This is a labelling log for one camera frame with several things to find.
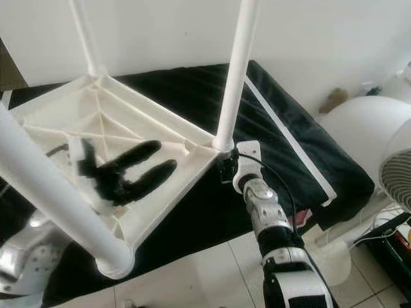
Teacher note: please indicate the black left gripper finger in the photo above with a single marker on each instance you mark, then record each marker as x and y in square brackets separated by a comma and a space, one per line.
[138, 156]
[154, 179]

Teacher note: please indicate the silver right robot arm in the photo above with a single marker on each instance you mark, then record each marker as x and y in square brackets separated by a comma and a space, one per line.
[266, 218]

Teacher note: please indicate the pink item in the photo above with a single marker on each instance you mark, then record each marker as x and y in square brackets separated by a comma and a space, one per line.
[299, 219]

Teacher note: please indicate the brown plush object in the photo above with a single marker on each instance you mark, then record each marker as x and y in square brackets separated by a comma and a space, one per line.
[334, 99]

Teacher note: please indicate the white standing fan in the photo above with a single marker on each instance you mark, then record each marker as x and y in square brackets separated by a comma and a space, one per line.
[359, 128]

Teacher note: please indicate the black box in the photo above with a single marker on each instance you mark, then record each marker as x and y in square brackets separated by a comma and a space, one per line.
[398, 256]

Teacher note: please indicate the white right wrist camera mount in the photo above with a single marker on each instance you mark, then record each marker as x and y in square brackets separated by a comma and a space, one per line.
[249, 165]

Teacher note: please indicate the wall socket with black plug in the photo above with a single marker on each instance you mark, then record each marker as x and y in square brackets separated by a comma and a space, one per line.
[372, 88]

